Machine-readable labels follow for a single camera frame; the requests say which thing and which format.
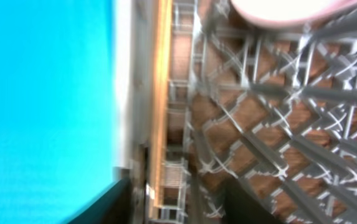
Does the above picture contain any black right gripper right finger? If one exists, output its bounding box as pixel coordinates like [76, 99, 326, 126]
[223, 179, 283, 224]

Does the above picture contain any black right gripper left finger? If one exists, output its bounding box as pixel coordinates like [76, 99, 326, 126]
[67, 177, 131, 224]

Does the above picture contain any large white plate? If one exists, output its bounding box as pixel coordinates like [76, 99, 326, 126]
[231, 0, 357, 29]

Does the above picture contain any wooden chopstick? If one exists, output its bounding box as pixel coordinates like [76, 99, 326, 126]
[149, 0, 173, 207]

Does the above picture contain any grey dishwasher rack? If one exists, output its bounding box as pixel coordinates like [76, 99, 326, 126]
[115, 0, 357, 224]

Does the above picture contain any teal serving tray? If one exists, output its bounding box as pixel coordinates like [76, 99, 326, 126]
[0, 0, 115, 223]

